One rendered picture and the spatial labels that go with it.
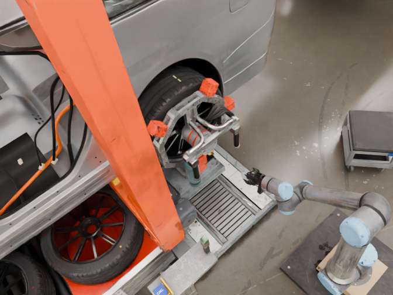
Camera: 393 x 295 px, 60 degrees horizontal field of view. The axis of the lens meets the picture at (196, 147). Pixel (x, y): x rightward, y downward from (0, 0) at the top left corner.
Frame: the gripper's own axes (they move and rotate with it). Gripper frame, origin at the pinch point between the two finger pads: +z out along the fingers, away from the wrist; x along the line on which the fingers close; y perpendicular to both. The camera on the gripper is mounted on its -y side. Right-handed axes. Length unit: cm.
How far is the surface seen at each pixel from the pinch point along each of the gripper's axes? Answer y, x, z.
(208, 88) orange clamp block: 56, -12, 14
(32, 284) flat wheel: 6, 134, 56
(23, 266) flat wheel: 12, 133, 69
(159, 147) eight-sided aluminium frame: 41, 30, 23
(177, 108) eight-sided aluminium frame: 56, 10, 19
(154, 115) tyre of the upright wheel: 59, 22, 25
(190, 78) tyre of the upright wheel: 63, -10, 25
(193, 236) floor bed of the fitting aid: -49, 38, 40
